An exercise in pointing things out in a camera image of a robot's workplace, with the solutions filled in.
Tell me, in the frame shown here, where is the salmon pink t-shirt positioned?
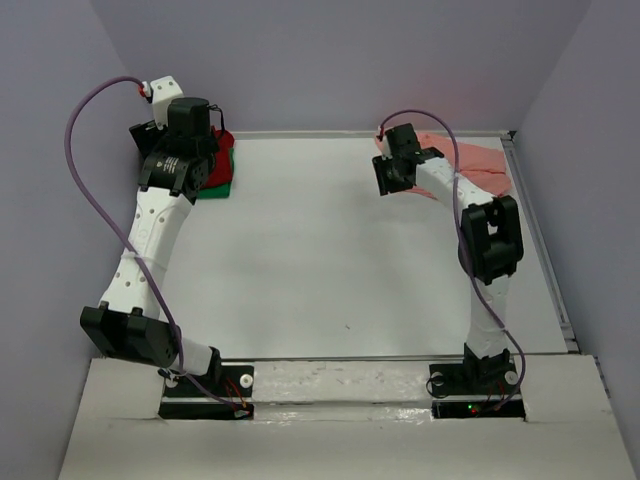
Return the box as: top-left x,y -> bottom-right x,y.
374,131 -> 514,200

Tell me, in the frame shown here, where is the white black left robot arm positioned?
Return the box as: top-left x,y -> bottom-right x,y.
80,97 -> 222,395

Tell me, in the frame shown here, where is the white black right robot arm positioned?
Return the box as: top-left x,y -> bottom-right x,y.
372,124 -> 524,399

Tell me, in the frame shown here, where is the folded dark red t-shirt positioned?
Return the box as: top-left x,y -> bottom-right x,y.
199,127 -> 235,199

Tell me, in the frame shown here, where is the folded green t-shirt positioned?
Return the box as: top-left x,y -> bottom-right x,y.
197,147 -> 235,200

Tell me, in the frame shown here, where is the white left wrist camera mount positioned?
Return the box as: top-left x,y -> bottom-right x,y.
138,76 -> 184,130

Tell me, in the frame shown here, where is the aluminium table edge rail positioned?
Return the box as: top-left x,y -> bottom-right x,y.
500,131 -> 581,354

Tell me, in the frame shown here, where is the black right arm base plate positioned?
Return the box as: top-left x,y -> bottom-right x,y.
425,363 -> 526,420

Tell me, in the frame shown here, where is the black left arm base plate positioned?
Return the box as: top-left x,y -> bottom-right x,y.
158,362 -> 255,421

